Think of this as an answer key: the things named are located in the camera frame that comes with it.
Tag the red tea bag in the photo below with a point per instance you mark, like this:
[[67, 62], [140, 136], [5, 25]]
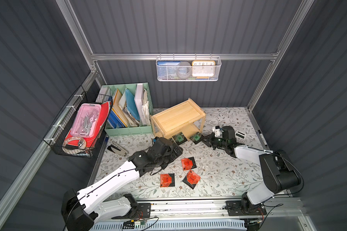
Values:
[[188, 163], [191, 179], [167, 180]]

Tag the white wire wall basket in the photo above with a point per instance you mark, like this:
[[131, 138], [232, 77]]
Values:
[[190, 59]]

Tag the pink plastic case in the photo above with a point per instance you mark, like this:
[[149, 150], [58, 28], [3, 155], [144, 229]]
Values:
[[86, 120]]

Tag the green file organizer box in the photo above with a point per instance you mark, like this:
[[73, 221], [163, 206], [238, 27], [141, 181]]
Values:
[[131, 109]]

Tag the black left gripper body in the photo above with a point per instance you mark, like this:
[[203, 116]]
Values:
[[170, 147]]

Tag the green tea bag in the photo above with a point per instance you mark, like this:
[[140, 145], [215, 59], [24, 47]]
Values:
[[179, 138], [196, 138]]

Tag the white calculator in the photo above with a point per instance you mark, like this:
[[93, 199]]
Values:
[[240, 136]]

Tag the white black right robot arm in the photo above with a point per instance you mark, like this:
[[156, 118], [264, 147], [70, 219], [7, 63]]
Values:
[[278, 173]]

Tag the grey tape roll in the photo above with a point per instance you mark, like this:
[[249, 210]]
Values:
[[183, 70]]

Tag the black stapler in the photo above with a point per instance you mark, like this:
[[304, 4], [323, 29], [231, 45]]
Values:
[[115, 148]]

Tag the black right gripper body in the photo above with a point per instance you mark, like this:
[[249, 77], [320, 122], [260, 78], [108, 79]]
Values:
[[213, 140]]

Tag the blue box in wall basket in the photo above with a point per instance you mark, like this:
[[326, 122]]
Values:
[[167, 70]]

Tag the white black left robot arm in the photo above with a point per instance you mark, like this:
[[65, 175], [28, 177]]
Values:
[[82, 209]]

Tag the clear tape roll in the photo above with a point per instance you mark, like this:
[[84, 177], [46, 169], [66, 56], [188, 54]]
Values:
[[75, 142]]

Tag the yellow white clock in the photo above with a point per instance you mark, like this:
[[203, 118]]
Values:
[[204, 68]]

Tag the wooden two-tier shelf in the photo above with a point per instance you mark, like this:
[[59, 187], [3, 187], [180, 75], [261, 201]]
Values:
[[186, 117]]

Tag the black marker pen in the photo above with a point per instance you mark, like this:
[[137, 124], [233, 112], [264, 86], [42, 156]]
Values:
[[263, 138]]

